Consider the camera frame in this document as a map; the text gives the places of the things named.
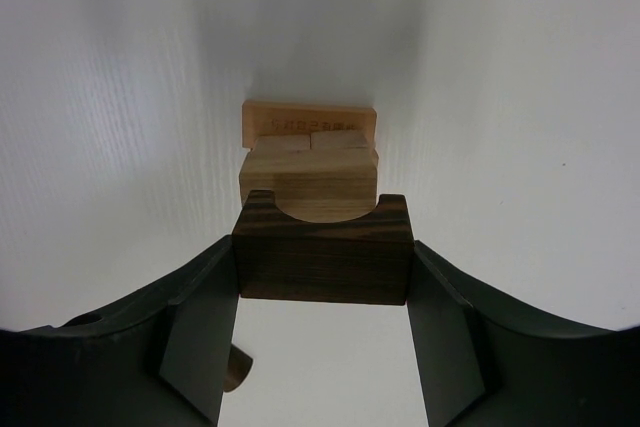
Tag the long wood block printed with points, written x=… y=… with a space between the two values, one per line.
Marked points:
x=268 y=118

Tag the dark brown half-round block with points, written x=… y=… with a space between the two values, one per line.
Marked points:
x=238 y=368

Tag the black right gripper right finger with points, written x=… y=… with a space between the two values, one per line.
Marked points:
x=486 y=358

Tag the light wood cube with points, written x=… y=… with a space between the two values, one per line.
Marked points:
x=339 y=140
x=280 y=144

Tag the long wood block plain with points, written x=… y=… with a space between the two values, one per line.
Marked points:
x=375 y=157

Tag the wide light wood block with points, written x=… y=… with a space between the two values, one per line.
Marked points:
x=314 y=185

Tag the dark brown arch block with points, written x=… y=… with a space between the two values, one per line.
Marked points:
x=366 y=260

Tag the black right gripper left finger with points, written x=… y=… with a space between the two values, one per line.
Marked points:
x=156 y=357

